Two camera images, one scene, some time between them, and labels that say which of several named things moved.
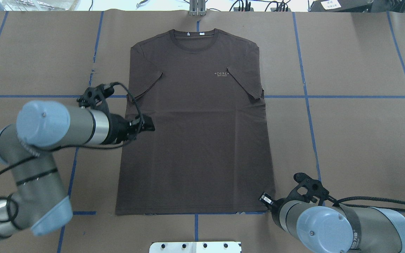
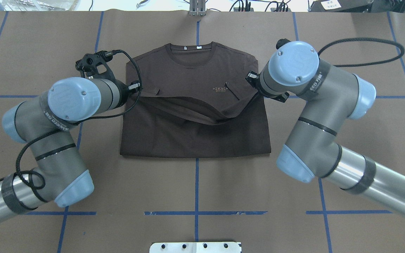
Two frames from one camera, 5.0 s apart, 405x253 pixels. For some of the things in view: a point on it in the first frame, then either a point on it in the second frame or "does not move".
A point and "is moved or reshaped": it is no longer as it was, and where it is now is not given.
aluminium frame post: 197,7 does not move
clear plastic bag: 38,5 does not move
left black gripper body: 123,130 to 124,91
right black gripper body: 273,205 to 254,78
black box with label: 341,6 does not move
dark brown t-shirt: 210,151 is moved or reshaped
